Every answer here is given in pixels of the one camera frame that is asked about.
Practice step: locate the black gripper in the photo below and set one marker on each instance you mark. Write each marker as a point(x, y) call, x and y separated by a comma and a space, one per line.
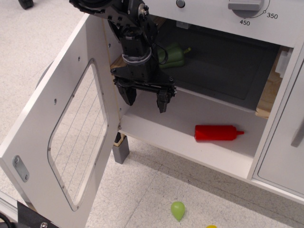
point(145, 76)

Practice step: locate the white oven door with window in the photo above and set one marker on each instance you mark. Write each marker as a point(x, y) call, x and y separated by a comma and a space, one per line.
point(57, 150)

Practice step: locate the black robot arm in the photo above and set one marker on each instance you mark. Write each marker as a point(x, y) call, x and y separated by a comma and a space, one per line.
point(132, 25)

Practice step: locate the grey oven leg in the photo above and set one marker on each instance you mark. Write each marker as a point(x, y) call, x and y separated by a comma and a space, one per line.
point(120, 148)

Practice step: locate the grey oven tray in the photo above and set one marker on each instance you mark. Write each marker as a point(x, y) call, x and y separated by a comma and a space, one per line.
point(223, 66)

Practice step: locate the white toy oven cabinet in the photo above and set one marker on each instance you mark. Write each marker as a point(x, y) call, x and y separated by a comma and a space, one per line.
point(279, 22)

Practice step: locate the green toy bell pepper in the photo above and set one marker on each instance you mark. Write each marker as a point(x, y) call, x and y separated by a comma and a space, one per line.
point(176, 56)

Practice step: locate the red ketchup bottle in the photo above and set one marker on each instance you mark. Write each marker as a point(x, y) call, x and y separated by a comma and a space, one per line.
point(216, 133)

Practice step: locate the green toy pear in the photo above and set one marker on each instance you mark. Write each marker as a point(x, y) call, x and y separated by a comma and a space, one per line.
point(178, 210)

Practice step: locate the grey temperature knob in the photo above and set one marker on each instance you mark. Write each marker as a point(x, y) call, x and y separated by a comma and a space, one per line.
point(245, 8)

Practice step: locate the white right cabinet door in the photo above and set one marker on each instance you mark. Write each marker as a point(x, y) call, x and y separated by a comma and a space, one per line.
point(282, 165)

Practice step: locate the black caster wheel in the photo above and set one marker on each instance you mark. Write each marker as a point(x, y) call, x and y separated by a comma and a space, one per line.
point(26, 4)

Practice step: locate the grey cabinet door handle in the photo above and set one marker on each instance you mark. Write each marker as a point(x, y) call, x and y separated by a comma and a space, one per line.
point(298, 135)

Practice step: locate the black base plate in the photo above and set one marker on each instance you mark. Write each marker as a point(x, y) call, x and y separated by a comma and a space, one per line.
point(27, 218)

